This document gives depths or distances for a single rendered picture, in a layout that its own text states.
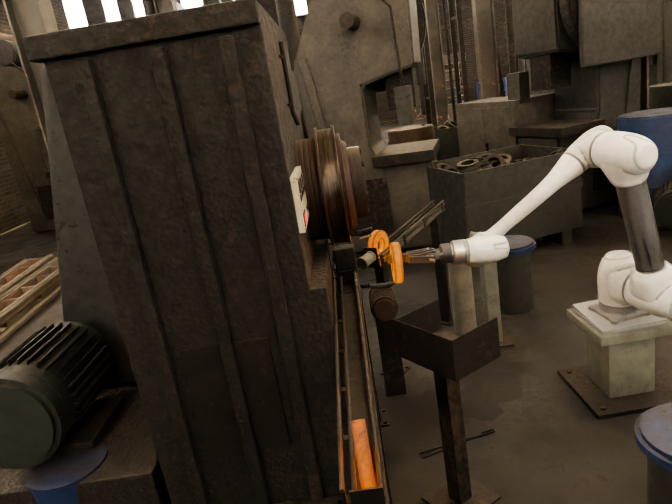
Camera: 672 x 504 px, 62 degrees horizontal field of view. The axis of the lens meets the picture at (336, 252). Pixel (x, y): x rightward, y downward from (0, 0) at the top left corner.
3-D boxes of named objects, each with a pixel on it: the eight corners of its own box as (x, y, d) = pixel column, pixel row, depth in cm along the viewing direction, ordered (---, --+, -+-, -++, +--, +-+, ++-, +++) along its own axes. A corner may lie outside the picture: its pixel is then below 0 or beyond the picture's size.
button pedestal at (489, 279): (485, 351, 302) (475, 243, 285) (475, 333, 325) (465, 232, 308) (515, 347, 301) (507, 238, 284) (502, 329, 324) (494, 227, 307)
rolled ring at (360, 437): (361, 402, 135) (348, 404, 134) (370, 451, 117) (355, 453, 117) (372, 465, 140) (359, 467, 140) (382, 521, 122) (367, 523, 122)
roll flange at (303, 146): (308, 265, 205) (285, 136, 192) (313, 233, 250) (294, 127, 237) (335, 261, 204) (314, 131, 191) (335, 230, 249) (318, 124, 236)
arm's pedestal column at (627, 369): (638, 360, 270) (638, 301, 262) (693, 404, 232) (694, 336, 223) (557, 373, 270) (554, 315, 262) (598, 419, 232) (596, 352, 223)
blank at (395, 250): (392, 251, 198) (402, 250, 198) (388, 236, 212) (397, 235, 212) (395, 290, 203) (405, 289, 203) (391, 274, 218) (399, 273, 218)
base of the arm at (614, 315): (617, 295, 254) (617, 284, 252) (652, 314, 234) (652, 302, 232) (581, 305, 252) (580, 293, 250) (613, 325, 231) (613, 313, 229)
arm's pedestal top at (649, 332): (634, 305, 258) (634, 297, 257) (678, 334, 227) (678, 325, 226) (566, 316, 258) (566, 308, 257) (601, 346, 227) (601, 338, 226)
